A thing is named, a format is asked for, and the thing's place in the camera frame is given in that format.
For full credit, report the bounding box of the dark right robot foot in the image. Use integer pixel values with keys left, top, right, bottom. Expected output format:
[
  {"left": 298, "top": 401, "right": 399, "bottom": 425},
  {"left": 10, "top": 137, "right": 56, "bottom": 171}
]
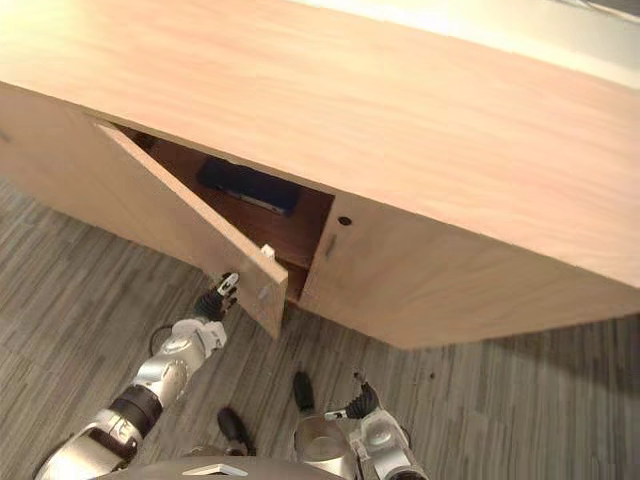
[{"left": 292, "top": 370, "right": 317, "bottom": 412}]

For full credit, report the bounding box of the dark left robot foot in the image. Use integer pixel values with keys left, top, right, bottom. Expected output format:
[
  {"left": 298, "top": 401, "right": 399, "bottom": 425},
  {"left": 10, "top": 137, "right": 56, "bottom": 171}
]
[{"left": 216, "top": 407, "right": 257, "bottom": 455}]

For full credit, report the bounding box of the wooden cabinet door with lock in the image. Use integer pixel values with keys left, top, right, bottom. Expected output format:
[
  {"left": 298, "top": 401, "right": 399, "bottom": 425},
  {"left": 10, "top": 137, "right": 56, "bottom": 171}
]
[{"left": 298, "top": 191, "right": 640, "bottom": 351}]

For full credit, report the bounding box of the silver right robot leg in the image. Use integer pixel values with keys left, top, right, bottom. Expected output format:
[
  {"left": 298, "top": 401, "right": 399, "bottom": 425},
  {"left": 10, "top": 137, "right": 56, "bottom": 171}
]
[{"left": 293, "top": 413, "right": 352, "bottom": 467}]

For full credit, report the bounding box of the light wooden office cabinet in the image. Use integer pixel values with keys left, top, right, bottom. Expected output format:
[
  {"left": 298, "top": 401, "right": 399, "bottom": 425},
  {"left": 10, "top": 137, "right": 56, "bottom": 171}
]
[{"left": 0, "top": 0, "right": 640, "bottom": 351}]

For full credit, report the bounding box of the dark robot foot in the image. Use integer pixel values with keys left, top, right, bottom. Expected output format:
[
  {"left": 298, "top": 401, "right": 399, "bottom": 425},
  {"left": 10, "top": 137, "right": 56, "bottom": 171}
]
[
  {"left": 292, "top": 370, "right": 317, "bottom": 412},
  {"left": 216, "top": 407, "right": 257, "bottom": 455}
]

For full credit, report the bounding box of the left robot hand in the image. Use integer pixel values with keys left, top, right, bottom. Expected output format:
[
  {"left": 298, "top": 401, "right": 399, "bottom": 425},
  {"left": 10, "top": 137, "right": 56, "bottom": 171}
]
[{"left": 196, "top": 271, "right": 241, "bottom": 322}]

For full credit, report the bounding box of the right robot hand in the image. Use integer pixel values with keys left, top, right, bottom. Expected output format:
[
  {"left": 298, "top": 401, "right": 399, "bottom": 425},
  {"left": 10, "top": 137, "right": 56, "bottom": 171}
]
[{"left": 324, "top": 370, "right": 383, "bottom": 422}]

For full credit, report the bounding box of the grey robot torso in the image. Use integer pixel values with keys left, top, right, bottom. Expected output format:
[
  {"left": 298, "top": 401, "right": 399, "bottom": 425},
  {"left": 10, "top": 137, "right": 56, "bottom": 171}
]
[{"left": 107, "top": 446, "right": 334, "bottom": 480}]

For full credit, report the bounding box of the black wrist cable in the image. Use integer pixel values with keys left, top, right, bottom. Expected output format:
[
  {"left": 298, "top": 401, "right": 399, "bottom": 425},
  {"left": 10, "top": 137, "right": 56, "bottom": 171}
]
[{"left": 149, "top": 323, "right": 177, "bottom": 352}]

